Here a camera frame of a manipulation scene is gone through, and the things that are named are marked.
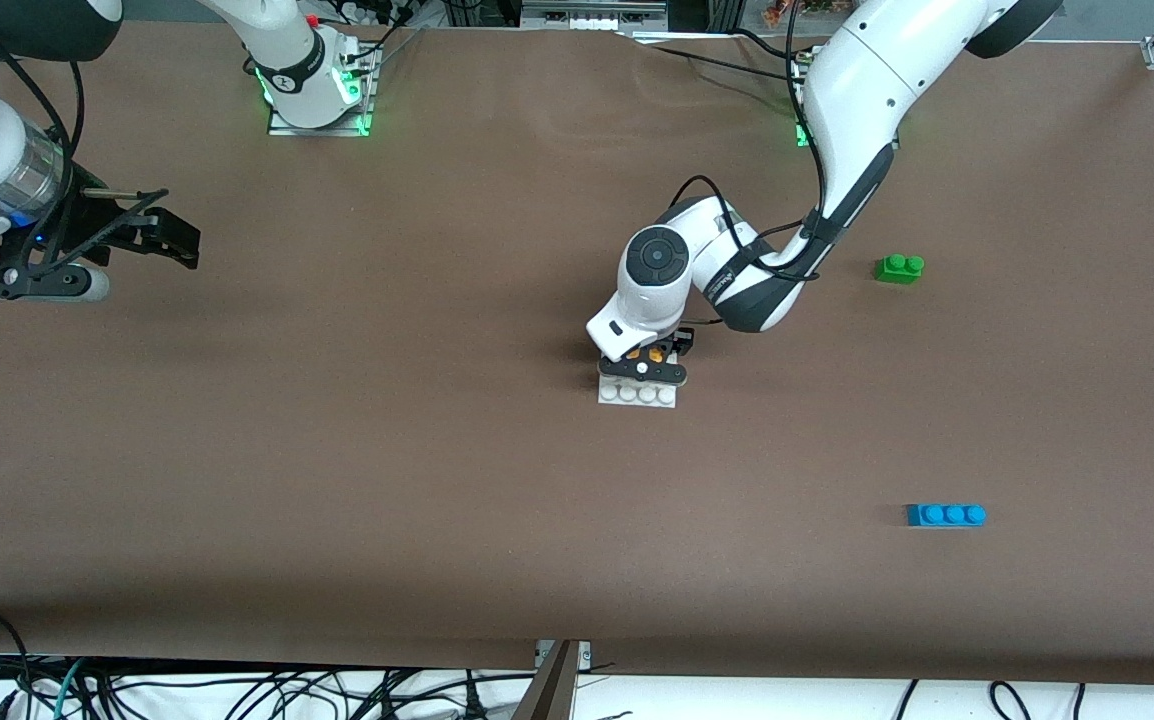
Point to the blue three-stud block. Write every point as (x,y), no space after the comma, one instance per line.
(945,515)

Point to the aluminium frame post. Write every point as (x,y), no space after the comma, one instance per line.
(725,14)

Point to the white studded base plate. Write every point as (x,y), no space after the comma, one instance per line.
(637,396)

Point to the colourful background item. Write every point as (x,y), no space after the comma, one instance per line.
(787,10)

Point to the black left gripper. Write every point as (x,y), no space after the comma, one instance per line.
(680,347)

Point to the aluminium profile beam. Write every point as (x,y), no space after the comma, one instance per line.
(549,690)

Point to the green two-stud block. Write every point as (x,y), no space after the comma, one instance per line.
(899,269)

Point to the yellow two-stud block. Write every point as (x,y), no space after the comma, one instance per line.
(651,353)

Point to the brown table cover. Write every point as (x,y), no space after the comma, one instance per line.
(437,520)

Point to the small metal table bracket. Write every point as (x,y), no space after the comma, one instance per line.
(585,652)

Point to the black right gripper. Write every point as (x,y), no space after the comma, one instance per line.
(97,222)

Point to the grey box behind table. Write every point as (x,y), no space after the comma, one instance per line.
(592,14)

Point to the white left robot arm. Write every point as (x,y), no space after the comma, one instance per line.
(867,80)

